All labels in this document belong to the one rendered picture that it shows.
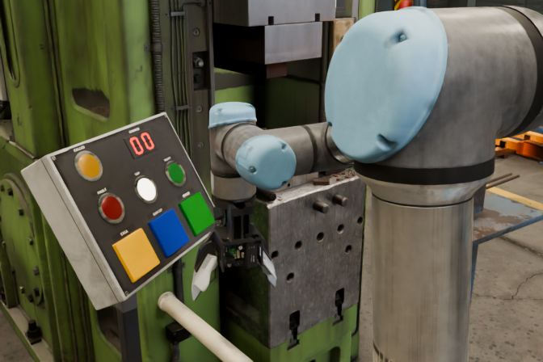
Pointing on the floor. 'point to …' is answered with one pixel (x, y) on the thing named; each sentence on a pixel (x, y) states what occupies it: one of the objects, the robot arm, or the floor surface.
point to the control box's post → (129, 330)
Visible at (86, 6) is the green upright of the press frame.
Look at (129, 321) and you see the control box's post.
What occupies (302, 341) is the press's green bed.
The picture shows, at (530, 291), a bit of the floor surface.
